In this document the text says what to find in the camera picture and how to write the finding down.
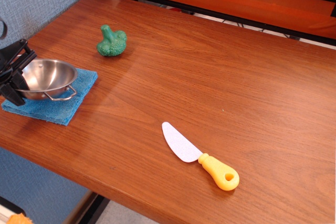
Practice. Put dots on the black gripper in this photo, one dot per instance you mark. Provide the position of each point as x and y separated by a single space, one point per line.
14 58

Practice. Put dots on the silver metal bowl with handles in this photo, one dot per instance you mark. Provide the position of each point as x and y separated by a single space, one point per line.
49 79

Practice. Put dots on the folded blue cloth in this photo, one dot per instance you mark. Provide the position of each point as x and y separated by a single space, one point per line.
58 112

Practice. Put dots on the green toy broccoli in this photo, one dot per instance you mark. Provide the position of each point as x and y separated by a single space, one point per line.
114 42

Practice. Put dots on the orange object bottom left corner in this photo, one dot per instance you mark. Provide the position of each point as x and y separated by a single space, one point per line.
19 219

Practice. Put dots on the toy knife yellow handle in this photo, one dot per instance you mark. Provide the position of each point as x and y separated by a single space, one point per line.
224 176

